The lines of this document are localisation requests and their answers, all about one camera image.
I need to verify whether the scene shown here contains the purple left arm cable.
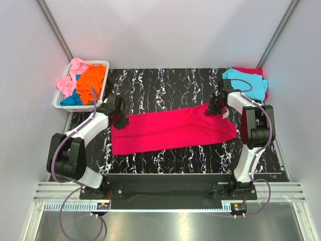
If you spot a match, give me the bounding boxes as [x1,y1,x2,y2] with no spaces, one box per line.
[50,85,107,241]

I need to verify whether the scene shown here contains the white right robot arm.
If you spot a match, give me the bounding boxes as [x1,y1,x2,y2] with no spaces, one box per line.
[206,78,275,199]

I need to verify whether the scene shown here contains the blue t shirt in basket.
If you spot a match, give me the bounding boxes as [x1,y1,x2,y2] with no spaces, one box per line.
[56,76,83,106]

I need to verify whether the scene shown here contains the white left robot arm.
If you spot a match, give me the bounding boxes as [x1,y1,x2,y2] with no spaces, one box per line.
[46,94,129,199]

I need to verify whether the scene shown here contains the folded red t shirt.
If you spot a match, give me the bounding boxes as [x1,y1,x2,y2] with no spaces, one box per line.
[232,67,267,99]

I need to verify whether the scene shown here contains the orange t shirt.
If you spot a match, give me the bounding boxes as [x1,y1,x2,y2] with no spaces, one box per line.
[76,65,106,105]

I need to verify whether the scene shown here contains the folded cyan t shirt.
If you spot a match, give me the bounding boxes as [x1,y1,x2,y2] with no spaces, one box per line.
[222,68,268,101]

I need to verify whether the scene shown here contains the white plastic laundry basket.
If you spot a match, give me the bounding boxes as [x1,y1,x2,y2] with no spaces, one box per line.
[53,58,109,112]

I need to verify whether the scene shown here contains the white slotted cable duct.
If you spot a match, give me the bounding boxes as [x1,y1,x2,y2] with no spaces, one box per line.
[45,199,231,213]

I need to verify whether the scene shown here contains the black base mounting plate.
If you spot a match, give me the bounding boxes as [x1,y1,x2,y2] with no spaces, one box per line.
[80,174,257,203]

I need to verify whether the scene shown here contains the magenta t shirt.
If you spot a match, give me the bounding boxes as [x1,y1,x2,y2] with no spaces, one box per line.
[111,103,237,155]

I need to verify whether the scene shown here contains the light pink t shirt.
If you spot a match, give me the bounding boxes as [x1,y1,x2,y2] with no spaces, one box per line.
[56,58,91,98]

